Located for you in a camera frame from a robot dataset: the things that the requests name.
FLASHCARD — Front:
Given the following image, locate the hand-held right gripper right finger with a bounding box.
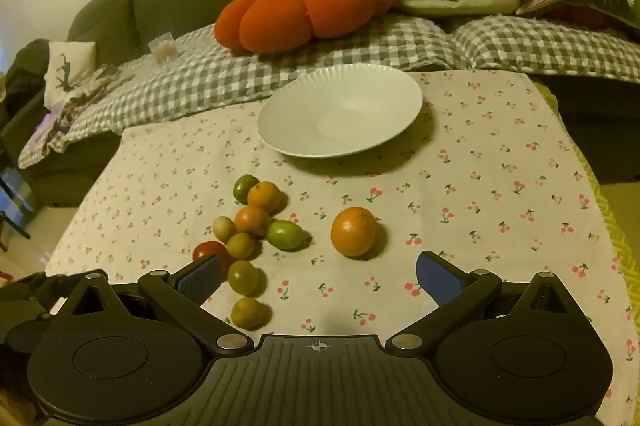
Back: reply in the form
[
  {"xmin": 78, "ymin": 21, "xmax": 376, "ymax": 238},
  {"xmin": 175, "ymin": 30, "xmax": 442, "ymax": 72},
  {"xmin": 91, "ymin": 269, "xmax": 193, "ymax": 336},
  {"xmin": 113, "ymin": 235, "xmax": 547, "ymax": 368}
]
[{"xmin": 385, "ymin": 250, "xmax": 591, "ymax": 354}]

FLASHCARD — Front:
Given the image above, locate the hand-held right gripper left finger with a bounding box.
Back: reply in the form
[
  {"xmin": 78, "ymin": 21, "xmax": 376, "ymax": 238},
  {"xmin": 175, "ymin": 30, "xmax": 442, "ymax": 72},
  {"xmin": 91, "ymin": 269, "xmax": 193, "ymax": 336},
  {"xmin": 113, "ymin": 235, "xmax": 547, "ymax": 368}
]
[{"xmin": 52, "ymin": 253, "xmax": 256, "ymax": 354}]

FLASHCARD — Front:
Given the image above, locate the red tomato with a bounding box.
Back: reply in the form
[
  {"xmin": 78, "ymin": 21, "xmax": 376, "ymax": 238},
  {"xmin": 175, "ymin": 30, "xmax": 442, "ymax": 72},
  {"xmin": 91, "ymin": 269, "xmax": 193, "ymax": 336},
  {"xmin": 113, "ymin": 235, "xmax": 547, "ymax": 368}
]
[{"xmin": 193, "ymin": 241, "xmax": 231, "ymax": 272}]

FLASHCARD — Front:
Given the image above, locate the yellow-green plum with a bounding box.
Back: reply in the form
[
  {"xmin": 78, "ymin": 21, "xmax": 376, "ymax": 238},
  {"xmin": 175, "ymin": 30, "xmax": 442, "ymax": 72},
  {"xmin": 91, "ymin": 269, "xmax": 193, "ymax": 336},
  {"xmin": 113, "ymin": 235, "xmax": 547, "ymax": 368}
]
[
  {"xmin": 230, "ymin": 297, "xmax": 265, "ymax": 330},
  {"xmin": 227, "ymin": 259, "xmax": 261, "ymax": 296},
  {"xmin": 226, "ymin": 232, "xmax": 257, "ymax": 260}
]

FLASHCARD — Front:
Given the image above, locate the pale yellow plum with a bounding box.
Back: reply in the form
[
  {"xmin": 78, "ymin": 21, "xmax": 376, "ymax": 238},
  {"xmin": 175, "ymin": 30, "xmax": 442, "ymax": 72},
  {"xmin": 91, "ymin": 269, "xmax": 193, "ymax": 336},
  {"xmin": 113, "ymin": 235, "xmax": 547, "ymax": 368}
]
[{"xmin": 212, "ymin": 215, "xmax": 238, "ymax": 242}]

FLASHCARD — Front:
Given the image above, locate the small orange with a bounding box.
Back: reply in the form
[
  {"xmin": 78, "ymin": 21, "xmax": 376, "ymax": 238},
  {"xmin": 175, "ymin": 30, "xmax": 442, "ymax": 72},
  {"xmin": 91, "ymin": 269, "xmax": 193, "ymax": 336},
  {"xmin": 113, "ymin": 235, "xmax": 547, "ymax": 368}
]
[
  {"xmin": 247, "ymin": 181, "xmax": 283, "ymax": 214},
  {"xmin": 234, "ymin": 205, "xmax": 271, "ymax": 237}
]

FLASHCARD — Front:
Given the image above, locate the large orange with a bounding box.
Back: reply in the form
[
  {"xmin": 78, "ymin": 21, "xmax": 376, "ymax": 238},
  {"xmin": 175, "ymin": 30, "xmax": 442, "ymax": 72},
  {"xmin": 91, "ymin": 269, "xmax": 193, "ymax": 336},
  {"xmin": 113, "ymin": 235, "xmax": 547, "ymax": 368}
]
[{"xmin": 330, "ymin": 206, "xmax": 378, "ymax": 257}]

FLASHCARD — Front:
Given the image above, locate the green plum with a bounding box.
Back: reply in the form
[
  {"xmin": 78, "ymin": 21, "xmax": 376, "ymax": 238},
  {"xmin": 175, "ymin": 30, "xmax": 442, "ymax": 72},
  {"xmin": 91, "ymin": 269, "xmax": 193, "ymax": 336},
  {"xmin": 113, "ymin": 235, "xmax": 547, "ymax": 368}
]
[
  {"xmin": 266, "ymin": 219, "xmax": 312, "ymax": 251},
  {"xmin": 233, "ymin": 174, "xmax": 261, "ymax": 203}
]

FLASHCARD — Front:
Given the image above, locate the white ridged plate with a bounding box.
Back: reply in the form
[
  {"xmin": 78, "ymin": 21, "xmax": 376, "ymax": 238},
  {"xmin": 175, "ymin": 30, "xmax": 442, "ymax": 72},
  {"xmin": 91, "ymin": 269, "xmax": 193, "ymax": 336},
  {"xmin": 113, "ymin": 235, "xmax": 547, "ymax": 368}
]
[{"xmin": 257, "ymin": 63, "xmax": 425, "ymax": 158}]

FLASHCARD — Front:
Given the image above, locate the grey checked blanket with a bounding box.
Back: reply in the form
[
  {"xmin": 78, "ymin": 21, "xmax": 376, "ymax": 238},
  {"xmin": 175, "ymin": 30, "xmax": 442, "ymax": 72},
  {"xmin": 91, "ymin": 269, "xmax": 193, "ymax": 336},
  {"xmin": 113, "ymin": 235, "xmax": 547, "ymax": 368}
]
[{"xmin": 17, "ymin": 14, "xmax": 640, "ymax": 169}]

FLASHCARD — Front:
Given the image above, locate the fluffy beige pompom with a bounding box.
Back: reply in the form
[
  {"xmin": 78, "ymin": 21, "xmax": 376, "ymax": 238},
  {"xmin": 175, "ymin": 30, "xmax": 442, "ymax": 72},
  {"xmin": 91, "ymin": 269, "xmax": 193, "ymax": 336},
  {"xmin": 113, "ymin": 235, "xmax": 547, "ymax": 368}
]
[{"xmin": 152, "ymin": 37, "xmax": 177, "ymax": 64}]

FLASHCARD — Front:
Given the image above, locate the white tree print cushion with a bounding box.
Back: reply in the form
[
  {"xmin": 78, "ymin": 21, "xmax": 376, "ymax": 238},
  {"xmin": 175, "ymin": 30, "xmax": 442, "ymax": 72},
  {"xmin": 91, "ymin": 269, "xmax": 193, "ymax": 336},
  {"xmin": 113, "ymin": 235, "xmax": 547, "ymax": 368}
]
[{"xmin": 44, "ymin": 40, "xmax": 97, "ymax": 107}]

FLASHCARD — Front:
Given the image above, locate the orange pumpkin cushion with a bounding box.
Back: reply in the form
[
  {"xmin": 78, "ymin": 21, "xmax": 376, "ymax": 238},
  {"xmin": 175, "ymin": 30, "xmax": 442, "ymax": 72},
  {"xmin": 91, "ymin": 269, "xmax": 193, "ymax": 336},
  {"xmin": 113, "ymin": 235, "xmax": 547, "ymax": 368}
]
[{"xmin": 215, "ymin": 0, "xmax": 396, "ymax": 54}]

